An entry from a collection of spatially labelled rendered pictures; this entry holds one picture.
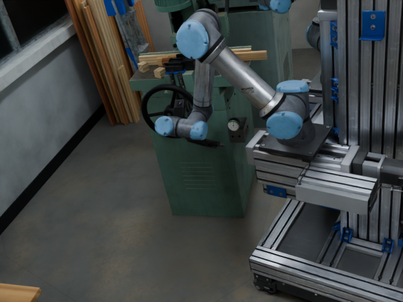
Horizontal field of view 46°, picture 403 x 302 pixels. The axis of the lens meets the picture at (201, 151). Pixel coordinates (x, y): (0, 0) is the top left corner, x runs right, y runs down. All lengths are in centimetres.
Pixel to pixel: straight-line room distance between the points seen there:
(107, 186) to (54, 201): 36
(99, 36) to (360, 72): 235
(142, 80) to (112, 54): 140
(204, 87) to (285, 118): 38
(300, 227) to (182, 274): 66
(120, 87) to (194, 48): 231
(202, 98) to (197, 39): 36
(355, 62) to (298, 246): 92
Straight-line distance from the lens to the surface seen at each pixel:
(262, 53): 238
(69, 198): 334
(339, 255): 224
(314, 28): 231
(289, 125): 165
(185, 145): 255
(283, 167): 194
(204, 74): 182
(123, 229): 292
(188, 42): 160
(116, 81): 386
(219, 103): 237
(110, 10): 318
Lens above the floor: 185
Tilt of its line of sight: 33 degrees down
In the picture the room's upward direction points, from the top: 12 degrees counter-clockwise
